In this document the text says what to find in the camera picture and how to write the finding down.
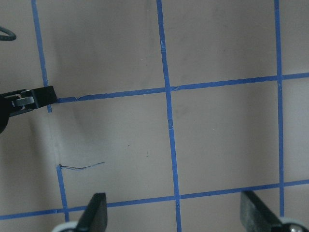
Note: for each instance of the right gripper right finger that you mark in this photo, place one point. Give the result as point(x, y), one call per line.
point(255, 216)

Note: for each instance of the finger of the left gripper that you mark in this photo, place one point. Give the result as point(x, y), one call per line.
point(26, 100)

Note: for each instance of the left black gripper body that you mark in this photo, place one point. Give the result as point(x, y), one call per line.
point(6, 108)

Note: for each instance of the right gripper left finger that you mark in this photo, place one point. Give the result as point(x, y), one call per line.
point(95, 217)

